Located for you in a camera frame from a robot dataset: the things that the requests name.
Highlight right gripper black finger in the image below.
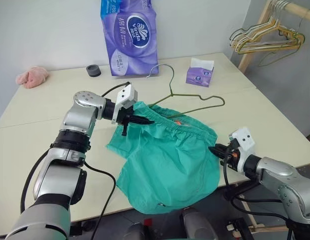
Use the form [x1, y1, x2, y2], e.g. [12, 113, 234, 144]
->
[211, 149, 229, 159]
[208, 144, 230, 153]

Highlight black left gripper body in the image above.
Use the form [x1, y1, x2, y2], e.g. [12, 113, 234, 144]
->
[117, 105, 136, 137]

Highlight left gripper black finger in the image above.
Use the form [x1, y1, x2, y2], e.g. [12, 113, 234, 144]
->
[130, 119, 154, 126]
[131, 114, 156, 123]

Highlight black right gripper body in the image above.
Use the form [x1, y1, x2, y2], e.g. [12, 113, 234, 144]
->
[218, 140, 243, 173]

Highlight olive wire hanger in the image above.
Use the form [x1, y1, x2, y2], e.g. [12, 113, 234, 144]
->
[145, 63, 226, 119]

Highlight green shorts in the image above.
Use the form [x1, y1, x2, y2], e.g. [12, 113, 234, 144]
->
[105, 100, 221, 216]

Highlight large purple tissue pack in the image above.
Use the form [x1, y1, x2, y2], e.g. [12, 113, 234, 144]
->
[99, 0, 160, 77]

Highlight small purple tissue pack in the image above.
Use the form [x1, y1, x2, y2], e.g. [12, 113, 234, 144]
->
[185, 57, 216, 88]

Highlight dark rounded shape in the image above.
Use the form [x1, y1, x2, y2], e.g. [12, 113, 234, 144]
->
[126, 221, 151, 240]
[181, 208, 219, 240]

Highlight pink plush cloth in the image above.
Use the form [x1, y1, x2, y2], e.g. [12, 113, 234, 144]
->
[15, 65, 49, 89]

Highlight bunch of hangers on rack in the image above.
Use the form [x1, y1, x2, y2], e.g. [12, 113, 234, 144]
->
[230, 0, 305, 55]

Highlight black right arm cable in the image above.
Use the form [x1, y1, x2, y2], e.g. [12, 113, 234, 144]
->
[220, 146, 296, 240]

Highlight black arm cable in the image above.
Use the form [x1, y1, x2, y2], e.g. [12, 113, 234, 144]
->
[19, 80, 131, 240]
[220, 146, 296, 240]

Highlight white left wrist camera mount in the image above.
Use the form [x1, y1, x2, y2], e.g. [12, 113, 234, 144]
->
[110, 84, 139, 125]

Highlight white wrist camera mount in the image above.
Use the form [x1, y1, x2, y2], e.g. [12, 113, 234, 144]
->
[228, 127, 257, 174]
[110, 84, 139, 125]

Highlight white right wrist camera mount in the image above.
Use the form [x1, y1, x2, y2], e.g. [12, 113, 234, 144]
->
[228, 127, 257, 174]

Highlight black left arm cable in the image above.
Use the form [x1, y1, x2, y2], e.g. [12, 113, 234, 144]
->
[19, 80, 131, 240]

